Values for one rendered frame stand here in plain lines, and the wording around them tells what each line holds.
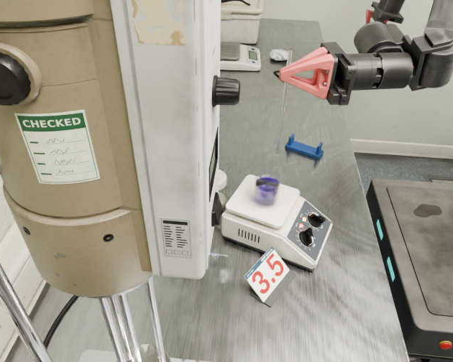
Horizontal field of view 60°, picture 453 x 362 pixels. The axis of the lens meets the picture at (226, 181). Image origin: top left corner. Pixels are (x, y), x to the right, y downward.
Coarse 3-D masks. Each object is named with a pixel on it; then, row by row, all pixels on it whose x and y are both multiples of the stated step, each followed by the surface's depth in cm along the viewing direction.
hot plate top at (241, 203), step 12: (252, 180) 83; (240, 192) 80; (252, 192) 80; (288, 192) 81; (228, 204) 77; (240, 204) 78; (252, 204) 78; (288, 204) 78; (252, 216) 75; (264, 216) 75; (276, 216) 75
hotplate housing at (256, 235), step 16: (224, 224) 79; (240, 224) 77; (256, 224) 76; (288, 224) 76; (240, 240) 80; (256, 240) 77; (272, 240) 75; (288, 240) 74; (288, 256) 76; (304, 256) 74
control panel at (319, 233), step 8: (304, 208) 81; (312, 208) 82; (304, 216) 79; (296, 224) 77; (304, 224) 78; (328, 224) 82; (296, 232) 76; (320, 232) 79; (296, 240) 75; (320, 240) 78; (304, 248) 75; (312, 248) 76; (320, 248) 77; (312, 256) 75
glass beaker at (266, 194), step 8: (256, 168) 75; (264, 168) 76; (272, 168) 76; (280, 168) 75; (256, 176) 73; (272, 176) 77; (280, 176) 75; (256, 184) 74; (264, 184) 73; (272, 184) 73; (256, 192) 76; (264, 192) 74; (272, 192) 74; (256, 200) 77; (264, 200) 75; (272, 200) 75
